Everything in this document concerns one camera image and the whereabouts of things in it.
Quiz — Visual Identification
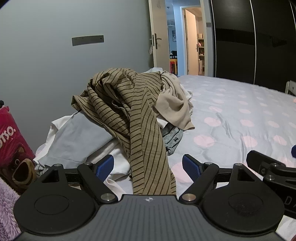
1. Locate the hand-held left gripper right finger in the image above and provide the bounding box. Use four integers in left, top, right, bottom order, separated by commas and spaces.
179, 153, 262, 204

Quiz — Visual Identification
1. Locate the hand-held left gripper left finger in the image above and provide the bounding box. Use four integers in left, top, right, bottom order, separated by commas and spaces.
37, 154, 117, 204

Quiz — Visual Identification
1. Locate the brown striped shirt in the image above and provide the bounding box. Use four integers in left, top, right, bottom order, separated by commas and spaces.
71, 68, 177, 195

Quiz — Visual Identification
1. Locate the white garment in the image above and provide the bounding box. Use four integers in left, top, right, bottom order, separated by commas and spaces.
33, 113, 132, 202
142, 67, 194, 128

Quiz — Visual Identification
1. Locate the grey patterned garment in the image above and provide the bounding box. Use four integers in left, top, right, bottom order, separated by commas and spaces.
161, 123, 184, 156

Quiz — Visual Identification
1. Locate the light blue-grey garment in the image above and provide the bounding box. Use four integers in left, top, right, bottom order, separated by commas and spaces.
37, 112, 116, 166

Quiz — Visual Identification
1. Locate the small bedside table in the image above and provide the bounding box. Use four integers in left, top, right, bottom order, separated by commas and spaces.
285, 81, 296, 95

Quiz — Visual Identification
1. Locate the beige garment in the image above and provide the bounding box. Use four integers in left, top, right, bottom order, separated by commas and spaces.
155, 71, 195, 131

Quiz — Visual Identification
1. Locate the pink printed bag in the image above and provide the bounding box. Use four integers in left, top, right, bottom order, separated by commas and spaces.
0, 105, 37, 195

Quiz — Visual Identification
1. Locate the purple fluffy cloth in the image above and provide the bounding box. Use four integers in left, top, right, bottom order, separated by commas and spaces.
0, 177, 21, 241

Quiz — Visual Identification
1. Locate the hallway shelf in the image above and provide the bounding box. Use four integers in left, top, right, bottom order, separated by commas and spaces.
196, 32, 205, 76

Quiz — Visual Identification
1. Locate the black wardrobe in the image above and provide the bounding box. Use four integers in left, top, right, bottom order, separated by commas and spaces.
209, 0, 296, 93

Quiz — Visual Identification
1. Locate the cream hallway door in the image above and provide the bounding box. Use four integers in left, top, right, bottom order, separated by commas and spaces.
183, 8, 199, 76

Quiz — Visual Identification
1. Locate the cream room door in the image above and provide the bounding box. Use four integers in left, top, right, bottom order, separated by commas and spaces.
148, 0, 171, 70

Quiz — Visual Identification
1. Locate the grey wall switch panel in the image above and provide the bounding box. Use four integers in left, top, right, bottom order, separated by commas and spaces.
72, 35, 104, 47

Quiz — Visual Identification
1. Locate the metal door handle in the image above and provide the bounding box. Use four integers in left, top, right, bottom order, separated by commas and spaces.
153, 33, 162, 49

